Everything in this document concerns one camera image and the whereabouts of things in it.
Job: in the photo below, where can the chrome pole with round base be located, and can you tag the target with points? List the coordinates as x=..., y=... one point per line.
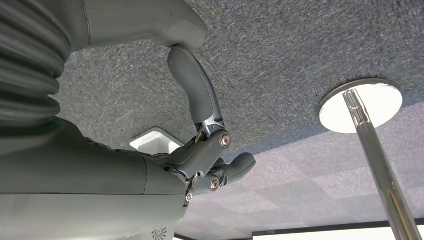
x=384, y=172

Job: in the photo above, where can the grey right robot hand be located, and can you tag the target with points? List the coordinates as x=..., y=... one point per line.
x=82, y=205

